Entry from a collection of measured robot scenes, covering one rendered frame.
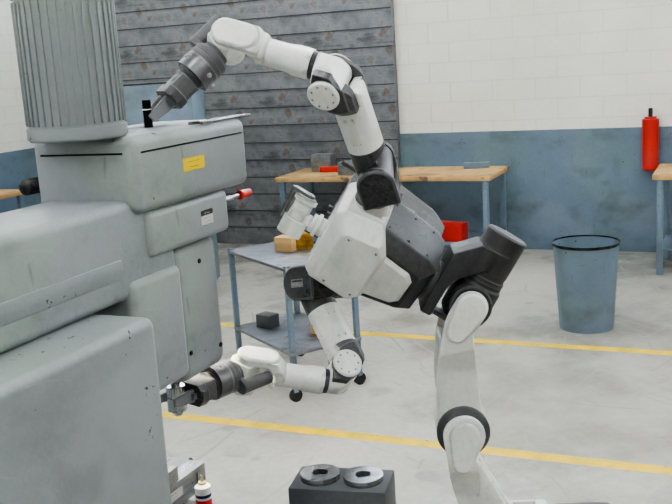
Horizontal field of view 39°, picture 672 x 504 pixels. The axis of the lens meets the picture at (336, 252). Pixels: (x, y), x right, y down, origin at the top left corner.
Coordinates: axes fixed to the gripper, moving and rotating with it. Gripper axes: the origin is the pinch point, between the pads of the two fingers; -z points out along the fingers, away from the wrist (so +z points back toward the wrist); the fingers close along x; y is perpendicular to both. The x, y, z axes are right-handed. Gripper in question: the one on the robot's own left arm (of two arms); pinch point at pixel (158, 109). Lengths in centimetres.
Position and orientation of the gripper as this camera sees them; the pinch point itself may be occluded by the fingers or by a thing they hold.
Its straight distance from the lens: 221.7
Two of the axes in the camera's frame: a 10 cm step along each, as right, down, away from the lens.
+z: 6.7, -7.2, 1.7
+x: -3.9, -1.5, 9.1
